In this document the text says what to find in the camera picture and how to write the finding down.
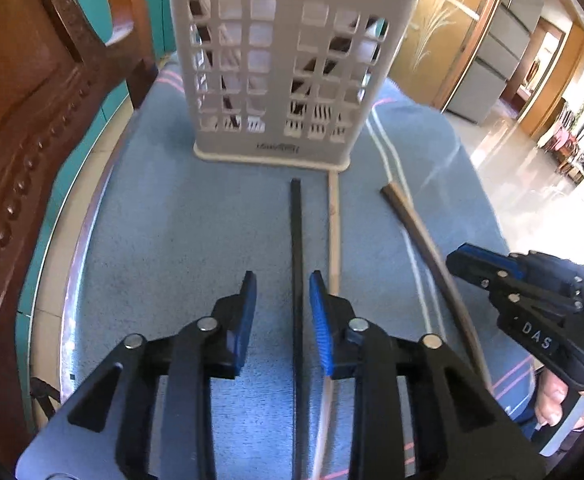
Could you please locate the wood framed glass sliding door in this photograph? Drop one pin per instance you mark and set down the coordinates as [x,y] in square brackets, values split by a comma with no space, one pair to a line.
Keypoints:
[437,25]

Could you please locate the blue striped cloth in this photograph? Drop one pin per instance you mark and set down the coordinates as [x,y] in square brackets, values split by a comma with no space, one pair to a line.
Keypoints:
[172,240]

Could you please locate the light wooden chopstick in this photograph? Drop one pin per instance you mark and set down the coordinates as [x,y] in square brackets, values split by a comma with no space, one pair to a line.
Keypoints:
[333,220]

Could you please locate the wooden room door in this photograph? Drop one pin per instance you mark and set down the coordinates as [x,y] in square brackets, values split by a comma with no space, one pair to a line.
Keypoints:
[537,70]

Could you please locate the grey plastic utensil basket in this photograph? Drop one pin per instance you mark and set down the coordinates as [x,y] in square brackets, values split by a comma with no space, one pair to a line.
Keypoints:
[272,149]

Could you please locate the wooden dining chairs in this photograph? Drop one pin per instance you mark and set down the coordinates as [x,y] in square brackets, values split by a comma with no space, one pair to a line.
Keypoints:
[572,135]

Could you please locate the person's right hand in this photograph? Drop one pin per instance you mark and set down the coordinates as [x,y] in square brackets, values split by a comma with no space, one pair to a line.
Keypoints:
[552,400]

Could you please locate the carved wooden chair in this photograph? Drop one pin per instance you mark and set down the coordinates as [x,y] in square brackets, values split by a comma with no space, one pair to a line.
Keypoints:
[22,110]

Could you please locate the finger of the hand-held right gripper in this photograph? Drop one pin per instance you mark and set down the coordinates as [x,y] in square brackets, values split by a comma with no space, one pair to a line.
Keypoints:
[477,257]
[532,297]

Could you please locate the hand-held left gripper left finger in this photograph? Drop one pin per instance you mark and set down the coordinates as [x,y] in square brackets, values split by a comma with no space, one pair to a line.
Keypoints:
[242,320]

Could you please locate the brown chopstick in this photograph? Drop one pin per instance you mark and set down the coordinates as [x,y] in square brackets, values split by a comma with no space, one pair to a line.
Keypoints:
[422,240]

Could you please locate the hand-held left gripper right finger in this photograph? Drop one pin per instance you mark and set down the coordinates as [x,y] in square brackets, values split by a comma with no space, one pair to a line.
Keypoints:
[319,320]

